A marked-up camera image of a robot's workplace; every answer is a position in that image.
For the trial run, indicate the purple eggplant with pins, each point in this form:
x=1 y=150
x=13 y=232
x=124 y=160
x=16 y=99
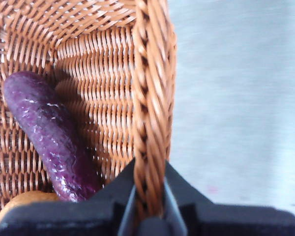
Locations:
x=51 y=130

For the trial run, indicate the brown wicker basket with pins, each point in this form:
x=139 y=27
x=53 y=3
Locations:
x=100 y=73

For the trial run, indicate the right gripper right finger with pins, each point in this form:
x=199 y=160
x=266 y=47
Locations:
x=186 y=196

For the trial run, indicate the brown potato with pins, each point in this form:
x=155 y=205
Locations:
x=27 y=197

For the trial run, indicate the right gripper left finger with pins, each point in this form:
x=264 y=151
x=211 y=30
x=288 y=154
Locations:
x=110 y=196

